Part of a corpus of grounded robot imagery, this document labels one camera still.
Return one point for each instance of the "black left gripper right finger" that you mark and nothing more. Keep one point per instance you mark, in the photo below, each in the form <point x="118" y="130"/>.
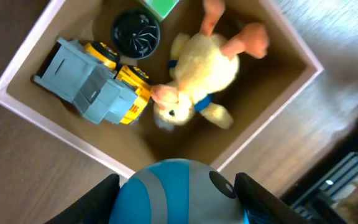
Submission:
<point x="261" y="206"/>

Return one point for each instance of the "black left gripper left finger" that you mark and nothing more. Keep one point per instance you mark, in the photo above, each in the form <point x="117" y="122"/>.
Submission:
<point x="94" y="207"/>

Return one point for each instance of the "blue ball toy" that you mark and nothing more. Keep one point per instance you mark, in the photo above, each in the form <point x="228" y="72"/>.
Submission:
<point x="177" y="191"/>

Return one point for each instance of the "pink cardboard box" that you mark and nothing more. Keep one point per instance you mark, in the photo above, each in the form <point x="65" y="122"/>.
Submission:
<point x="261" y="90"/>

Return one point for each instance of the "yellow grey toy truck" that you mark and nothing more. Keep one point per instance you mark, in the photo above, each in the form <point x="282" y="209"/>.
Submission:
<point x="92" y="78"/>

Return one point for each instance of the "yellow plush duck toy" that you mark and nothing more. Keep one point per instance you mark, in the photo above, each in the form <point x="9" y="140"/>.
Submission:
<point x="204" y="64"/>

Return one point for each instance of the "black round cap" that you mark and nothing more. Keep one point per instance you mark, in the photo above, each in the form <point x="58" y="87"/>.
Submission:
<point x="136" y="33"/>

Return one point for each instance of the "colourful puzzle cube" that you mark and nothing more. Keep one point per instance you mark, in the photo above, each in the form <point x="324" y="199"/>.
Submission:
<point x="159" y="8"/>

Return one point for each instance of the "dark shelf beside table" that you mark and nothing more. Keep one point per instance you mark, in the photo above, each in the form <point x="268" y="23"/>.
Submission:
<point x="328" y="193"/>

